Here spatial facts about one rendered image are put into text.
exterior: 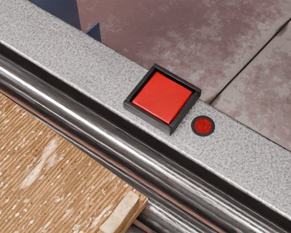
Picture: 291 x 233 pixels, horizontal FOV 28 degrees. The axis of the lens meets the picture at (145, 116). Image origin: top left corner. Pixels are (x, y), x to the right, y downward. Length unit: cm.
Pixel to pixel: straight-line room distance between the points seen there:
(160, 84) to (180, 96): 3
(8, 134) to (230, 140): 29
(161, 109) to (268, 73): 120
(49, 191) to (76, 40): 24
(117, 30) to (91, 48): 117
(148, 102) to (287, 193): 21
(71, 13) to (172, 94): 80
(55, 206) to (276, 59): 138
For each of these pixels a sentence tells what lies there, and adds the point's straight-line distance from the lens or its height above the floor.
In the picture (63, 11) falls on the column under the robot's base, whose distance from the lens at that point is 150.
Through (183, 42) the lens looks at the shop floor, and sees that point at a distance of 198.
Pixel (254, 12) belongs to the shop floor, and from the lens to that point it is 209.
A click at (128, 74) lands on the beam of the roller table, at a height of 92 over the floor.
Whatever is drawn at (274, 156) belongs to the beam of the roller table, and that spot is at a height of 92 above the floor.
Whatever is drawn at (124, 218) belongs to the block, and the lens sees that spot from 67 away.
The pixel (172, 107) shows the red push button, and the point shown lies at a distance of 77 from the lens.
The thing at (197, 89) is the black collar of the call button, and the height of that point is 93.
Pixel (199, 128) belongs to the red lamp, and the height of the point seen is 92.
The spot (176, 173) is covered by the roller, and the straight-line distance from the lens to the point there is 73.
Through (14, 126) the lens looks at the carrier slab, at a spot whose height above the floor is 94.
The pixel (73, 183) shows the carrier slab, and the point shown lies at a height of 94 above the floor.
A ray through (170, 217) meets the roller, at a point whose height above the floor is 92.
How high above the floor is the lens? 159
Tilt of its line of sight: 61 degrees down
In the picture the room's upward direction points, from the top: straight up
